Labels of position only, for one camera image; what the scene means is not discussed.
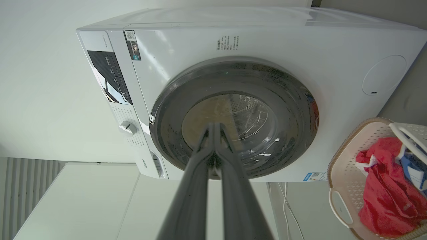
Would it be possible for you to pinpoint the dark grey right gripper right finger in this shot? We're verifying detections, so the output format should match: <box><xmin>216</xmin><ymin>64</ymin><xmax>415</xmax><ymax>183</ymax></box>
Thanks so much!
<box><xmin>215</xmin><ymin>123</ymin><xmax>274</xmax><ymax>240</ymax></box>

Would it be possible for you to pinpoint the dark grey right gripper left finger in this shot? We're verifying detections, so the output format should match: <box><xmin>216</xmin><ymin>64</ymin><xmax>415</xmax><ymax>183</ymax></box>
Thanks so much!
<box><xmin>157</xmin><ymin>123</ymin><xmax>215</xmax><ymax>240</ymax></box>

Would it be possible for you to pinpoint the dark round glass washer door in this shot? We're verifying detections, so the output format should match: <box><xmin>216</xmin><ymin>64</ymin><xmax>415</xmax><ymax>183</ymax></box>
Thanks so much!
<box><xmin>149</xmin><ymin>56</ymin><xmax>320</xmax><ymax>180</ymax></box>

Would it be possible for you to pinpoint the white washing machine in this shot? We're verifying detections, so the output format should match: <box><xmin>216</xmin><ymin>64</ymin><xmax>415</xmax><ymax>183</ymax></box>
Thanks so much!
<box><xmin>76</xmin><ymin>6</ymin><xmax>427</xmax><ymax>183</ymax></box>

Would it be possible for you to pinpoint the blue energy label sticker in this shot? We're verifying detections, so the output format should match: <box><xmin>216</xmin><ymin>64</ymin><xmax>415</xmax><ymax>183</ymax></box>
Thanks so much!
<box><xmin>303</xmin><ymin>172</ymin><xmax>328</xmax><ymax>182</ymax></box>

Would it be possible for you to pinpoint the stainless steel washer drum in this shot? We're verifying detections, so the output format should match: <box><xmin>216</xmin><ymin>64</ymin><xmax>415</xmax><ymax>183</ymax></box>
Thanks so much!
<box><xmin>182</xmin><ymin>94</ymin><xmax>277</xmax><ymax>160</ymax></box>

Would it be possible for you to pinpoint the silver washer control knob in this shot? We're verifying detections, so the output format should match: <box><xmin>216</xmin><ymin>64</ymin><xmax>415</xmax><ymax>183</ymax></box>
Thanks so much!
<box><xmin>119</xmin><ymin>121</ymin><xmax>138</xmax><ymax>136</ymax></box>

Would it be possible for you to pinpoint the white cabinet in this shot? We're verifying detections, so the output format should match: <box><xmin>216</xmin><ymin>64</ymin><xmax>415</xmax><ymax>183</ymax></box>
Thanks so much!
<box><xmin>13</xmin><ymin>162</ymin><xmax>279</xmax><ymax>240</ymax></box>

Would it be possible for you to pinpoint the cream perforated laundry basket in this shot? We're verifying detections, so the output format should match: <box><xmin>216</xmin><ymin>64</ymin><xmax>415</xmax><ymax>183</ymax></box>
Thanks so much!
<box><xmin>327</xmin><ymin>117</ymin><xmax>427</xmax><ymax>240</ymax></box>

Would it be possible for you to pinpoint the red garment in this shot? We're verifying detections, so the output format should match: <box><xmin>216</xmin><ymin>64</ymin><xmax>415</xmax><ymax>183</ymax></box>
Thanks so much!
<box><xmin>354</xmin><ymin>137</ymin><xmax>427</xmax><ymax>238</ymax></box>

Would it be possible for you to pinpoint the black washer display panel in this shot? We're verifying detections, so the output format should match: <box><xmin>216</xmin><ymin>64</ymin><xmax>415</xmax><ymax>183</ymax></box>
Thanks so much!
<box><xmin>87</xmin><ymin>51</ymin><xmax>133</xmax><ymax>106</ymax></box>

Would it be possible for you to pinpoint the black QR sticker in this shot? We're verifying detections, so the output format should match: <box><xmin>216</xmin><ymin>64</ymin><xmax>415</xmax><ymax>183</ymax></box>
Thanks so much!
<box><xmin>124</xmin><ymin>30</ymin><xmax>142</xmax><ymax>61</ymax></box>

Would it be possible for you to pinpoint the blue and white garment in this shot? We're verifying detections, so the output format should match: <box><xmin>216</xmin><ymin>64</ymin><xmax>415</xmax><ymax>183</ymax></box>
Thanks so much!
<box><xmin>395</xmin><ymin>145</ymin><xmax>427</xmax><ymax>197</ymax></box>

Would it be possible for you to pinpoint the round white filter cover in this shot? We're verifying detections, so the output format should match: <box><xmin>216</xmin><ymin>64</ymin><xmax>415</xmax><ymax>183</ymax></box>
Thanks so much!
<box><xmin>362</xmin><ymin>55</ymin><xmax>407</xmax><ymax>96</ymax></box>

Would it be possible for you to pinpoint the thin white cable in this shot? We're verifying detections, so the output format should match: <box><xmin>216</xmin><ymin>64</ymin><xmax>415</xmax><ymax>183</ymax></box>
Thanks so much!
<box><xmin>277</xmin><ymin>182</ymin><xmax>305</xmax><ymax>240</ymax></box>

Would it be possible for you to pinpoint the white ribbed wall panel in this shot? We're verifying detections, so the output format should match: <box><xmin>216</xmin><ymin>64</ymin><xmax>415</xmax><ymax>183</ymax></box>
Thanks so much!
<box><xmin>0</xmin><ymin>157</ymin><xmax>65</xmax><ymax>240</ymax></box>

